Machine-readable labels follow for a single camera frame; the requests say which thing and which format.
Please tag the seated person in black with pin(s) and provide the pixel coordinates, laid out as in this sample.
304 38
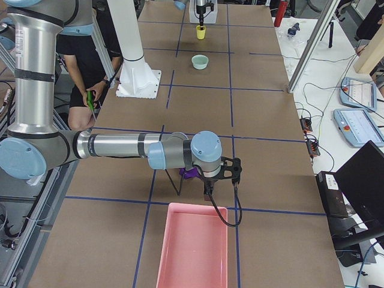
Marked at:
86 70

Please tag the blue black tool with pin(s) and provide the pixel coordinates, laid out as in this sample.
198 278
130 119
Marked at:
291 32

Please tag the pink plastic tray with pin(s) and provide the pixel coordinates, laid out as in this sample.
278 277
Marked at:
194 251

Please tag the black monitor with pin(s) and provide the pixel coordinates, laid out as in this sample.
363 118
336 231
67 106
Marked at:
361 181

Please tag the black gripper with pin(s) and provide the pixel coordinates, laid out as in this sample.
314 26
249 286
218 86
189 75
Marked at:
209 180

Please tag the mint green bowl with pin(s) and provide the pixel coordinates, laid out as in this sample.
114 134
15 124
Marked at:
199 62

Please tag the lower teach pendant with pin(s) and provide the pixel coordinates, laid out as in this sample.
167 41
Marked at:
357 126

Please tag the translucent plastic bin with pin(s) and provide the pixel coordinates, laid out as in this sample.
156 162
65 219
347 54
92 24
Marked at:
210 15

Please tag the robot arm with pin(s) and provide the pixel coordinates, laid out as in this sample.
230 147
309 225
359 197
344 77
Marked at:
200 11

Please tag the green handled screwdriver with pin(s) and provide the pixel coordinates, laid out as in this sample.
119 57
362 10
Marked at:
90 103

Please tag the yellow plastic cup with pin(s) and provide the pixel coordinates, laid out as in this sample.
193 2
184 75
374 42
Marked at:
200 32

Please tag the red bottle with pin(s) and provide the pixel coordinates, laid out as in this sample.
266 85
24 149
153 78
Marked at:
280 13

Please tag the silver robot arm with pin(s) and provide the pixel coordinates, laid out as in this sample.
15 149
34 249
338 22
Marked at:
34 145

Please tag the teach pendant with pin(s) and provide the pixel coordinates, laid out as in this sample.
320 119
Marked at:
359 94
357 126

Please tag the orange connector module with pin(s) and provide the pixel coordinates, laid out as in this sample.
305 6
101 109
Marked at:
306 125
313 147

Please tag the aluminium frame post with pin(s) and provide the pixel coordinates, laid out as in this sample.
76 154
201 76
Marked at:
319 29

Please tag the wooden beam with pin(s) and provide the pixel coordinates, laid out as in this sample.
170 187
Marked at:
371 55

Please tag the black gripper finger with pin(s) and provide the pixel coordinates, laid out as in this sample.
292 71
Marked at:
201 20

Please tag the purple microfiber cloth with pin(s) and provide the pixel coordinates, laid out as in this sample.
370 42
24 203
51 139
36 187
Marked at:
188 174

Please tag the upper teach pendant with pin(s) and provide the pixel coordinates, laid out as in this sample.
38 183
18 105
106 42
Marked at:
359 94

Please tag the aluminium side frame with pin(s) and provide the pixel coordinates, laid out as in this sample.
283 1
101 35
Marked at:
28 211

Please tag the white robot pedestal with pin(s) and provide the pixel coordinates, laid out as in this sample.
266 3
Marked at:
136 79

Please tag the black computer box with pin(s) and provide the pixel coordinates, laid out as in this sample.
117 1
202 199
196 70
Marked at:
331 196

